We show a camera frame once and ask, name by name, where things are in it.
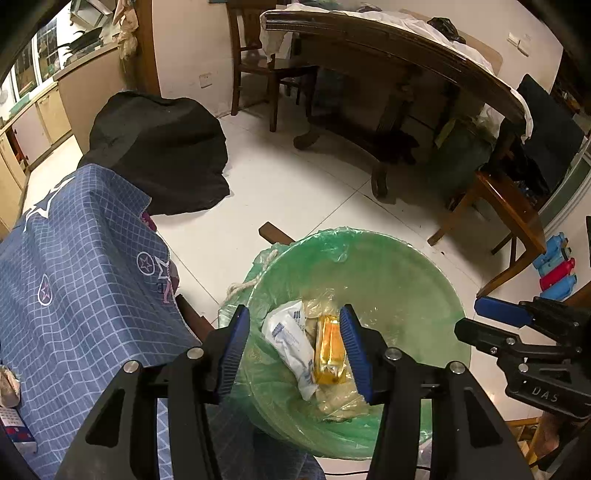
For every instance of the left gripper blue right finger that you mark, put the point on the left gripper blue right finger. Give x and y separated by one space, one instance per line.
353 336

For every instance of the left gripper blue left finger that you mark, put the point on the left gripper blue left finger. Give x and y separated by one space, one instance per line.
235 338

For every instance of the gold foil snack wrapper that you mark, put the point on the gold foil snack wrapper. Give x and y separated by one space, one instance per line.
330 352

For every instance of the white printed wrapper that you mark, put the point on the white printed wrapper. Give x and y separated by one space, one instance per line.
284 329

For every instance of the green lined trash bin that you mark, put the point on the green lined trash bin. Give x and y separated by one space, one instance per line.
408 308

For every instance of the kitchen counter cabinets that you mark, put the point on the kitchen counter cabinets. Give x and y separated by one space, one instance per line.
66 107

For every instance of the person right hand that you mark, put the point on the person right hand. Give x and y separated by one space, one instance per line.
553 433

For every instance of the blue plastic bottles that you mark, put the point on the blue plastic bottles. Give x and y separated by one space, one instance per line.
556 269

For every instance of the small wooden stool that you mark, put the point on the small wooden stool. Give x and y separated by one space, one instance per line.
509 219

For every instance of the blue star patterned tablecloth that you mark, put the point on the blue star patterned tablecloth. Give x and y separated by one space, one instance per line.
113 384

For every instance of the black cloth covered bundle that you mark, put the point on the black cloth covered bundle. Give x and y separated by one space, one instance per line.
173 150

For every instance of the dark wooden dining table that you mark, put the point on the dark wooden dining table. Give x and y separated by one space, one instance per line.
396 75

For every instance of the dark wooden chair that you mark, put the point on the dark wooden chair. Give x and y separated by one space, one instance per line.
248 57

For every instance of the black wok on stove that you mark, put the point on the black wok on stove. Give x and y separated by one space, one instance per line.
83 41

